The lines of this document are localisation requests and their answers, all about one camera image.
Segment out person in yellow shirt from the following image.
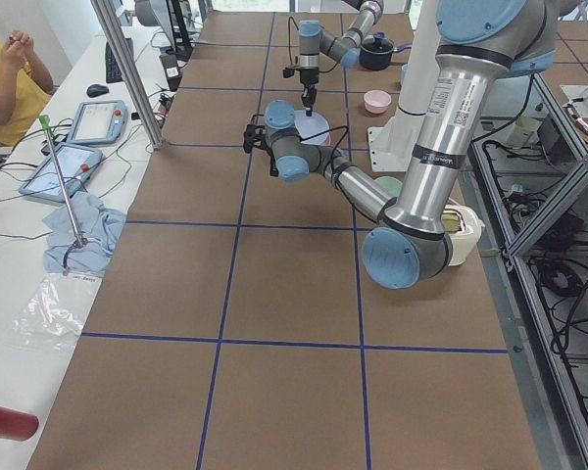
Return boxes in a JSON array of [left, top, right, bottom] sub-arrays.
[[0, 39, 54, 146]]

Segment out clear plastic bag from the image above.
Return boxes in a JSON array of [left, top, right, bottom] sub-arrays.
[[5, 272, 102, 355]]

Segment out blue plate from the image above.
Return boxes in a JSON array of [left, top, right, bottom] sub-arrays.
[[294, 110, 329, 145]]

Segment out green tipped grabber stick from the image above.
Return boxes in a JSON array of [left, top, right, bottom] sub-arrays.
[[38, 115, 87, 249]]

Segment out teach pendant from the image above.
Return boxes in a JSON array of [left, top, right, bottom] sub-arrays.
[[19, 143, 103, 203], [67, 100, 126, 145]]

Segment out black computer mouse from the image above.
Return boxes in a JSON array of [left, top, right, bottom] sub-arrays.
[[86, 83, 109, 98]]

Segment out toast slice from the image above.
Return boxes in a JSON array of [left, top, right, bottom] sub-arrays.
[[441, 208, 463, 233]]

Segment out black keyboard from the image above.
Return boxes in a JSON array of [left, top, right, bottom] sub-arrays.
[[104, 42, 123, 84]]

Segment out blue cloth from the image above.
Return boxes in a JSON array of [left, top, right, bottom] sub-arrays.
[[43, 192, 126, 274]]

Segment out person's raised hand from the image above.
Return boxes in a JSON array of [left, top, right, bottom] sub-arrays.
[[2, 30, 34, 71]]

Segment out cream toaster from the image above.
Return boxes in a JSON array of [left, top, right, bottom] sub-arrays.
[[444, 204, 484, 266]]

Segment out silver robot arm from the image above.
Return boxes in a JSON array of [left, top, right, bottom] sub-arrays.
[[282, 0, 384, 117], [243, 1, 572, 289]]

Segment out far teach pendant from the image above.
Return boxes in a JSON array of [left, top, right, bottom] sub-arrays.
[[67, 100, 126, 145]]

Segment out blue cup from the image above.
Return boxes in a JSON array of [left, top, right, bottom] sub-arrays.
[[400, 64, 409, 87]]

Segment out near teach pendant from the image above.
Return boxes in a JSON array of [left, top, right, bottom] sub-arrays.
[[19, 143, 103, 203]]

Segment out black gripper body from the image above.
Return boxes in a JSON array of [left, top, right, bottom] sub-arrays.
[[243, 123, 277, 177], [282, 66, 319, 89]]

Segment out green bowl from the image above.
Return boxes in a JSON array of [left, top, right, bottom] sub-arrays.
[[375, 175, 403, 197]]

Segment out red bottle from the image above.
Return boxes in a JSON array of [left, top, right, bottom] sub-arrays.
[[0, 406, 39, 442]]

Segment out pink bowl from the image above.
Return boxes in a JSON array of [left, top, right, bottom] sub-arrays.
[[364, 89, 392, 115]]

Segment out aluminium frame post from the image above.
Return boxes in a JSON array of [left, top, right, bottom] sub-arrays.
[[90, 0, 164, 151]]

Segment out black monitor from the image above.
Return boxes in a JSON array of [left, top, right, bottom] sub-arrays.
[[134, 0, 193, 62]]

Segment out dark blue lidded pot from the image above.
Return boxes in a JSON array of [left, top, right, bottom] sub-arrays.
[[359, 32, 413, 71]]

